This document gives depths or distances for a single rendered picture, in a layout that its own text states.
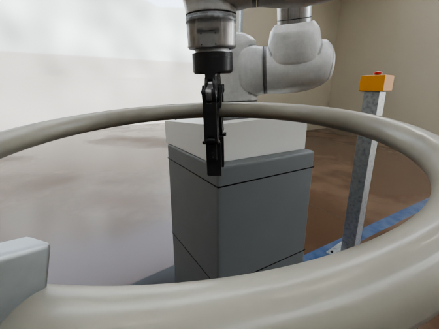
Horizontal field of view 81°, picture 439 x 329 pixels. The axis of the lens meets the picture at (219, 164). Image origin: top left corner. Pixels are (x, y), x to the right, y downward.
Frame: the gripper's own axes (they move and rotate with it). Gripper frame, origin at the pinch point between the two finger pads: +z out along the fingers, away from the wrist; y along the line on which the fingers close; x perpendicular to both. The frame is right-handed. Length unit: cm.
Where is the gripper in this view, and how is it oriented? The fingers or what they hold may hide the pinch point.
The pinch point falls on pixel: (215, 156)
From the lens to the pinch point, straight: 54.1
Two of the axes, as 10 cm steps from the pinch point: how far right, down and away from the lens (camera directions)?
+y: -1.2, 3.3, -9.4
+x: 9.9, 0.1, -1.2
